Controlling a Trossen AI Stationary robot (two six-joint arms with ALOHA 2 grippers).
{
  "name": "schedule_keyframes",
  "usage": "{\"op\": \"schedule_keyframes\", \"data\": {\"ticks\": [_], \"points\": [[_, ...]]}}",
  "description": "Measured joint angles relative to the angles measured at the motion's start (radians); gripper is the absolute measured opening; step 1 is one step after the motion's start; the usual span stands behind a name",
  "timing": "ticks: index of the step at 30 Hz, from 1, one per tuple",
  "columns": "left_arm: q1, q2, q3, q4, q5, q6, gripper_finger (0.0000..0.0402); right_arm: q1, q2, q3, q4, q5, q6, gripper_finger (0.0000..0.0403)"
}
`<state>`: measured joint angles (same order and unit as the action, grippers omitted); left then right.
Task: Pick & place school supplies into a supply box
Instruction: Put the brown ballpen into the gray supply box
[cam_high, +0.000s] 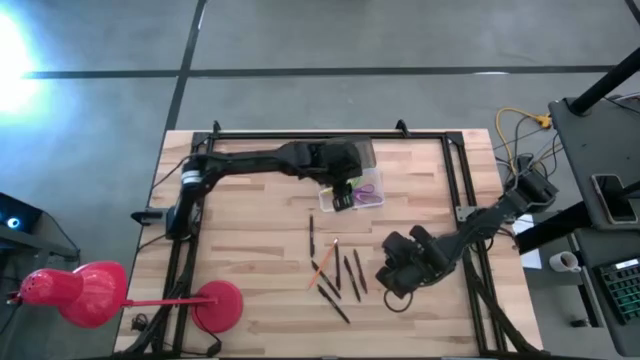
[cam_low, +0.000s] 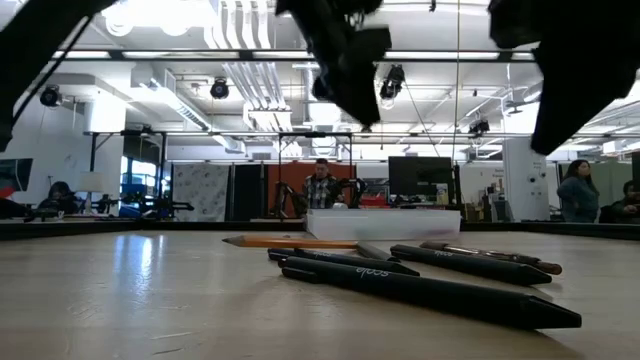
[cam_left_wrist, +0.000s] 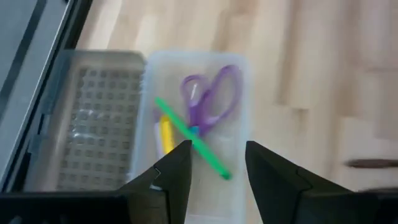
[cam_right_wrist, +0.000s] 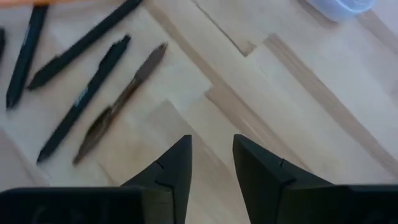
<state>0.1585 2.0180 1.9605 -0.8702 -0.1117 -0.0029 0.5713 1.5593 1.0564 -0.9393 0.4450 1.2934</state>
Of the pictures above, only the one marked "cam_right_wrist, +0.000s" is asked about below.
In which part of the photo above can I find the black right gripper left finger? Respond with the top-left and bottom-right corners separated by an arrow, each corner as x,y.
120,134 -> 193,224

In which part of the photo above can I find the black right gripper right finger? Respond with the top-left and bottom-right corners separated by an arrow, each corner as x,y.
232,134 -> 338,224

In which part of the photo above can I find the brown pen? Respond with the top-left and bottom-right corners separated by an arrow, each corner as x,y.
72,41 -> 169,166

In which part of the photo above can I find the black pen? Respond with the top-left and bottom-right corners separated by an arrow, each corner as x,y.
27,0 -> 144,91
0,27 -> 6,62
5,4 -> 50,110
35,34 -> 132,164

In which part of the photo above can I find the clear plastic supply box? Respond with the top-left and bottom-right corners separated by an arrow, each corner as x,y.
305,0 -> 377,23

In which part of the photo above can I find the orange pencil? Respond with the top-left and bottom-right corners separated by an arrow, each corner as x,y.
0,0 -> 65,7

